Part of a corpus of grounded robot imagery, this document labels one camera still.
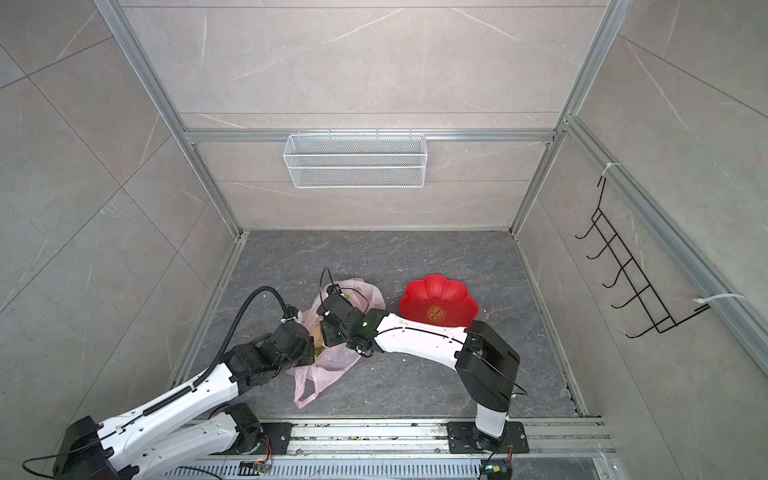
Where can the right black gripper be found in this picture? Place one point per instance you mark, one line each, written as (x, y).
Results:
(327, 335)

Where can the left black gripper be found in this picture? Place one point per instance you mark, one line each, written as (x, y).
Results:
(310, 349)

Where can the pink plastic bag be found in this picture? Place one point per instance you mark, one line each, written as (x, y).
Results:
(330, 363)

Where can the red flower-shaped plastic bowl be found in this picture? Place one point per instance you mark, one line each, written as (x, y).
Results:
(436, 300)

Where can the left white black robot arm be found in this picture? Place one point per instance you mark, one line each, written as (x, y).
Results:
(198, 418)

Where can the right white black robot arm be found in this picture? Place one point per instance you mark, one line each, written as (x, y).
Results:
(485, 363)

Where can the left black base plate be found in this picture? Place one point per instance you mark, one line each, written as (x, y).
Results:
(273, 437)

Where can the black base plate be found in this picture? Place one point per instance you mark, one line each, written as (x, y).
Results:
(273, 437)
(466, 438)

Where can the white wire mesh basket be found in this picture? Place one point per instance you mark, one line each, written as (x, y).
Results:
(356, 160)

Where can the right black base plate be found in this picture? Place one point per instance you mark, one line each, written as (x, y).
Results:
(466, 438)

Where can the aluminium mounting rail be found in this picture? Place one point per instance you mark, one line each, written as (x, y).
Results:
(358, 439)

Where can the black wire hook rack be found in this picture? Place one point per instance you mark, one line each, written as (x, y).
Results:
(630, 272)

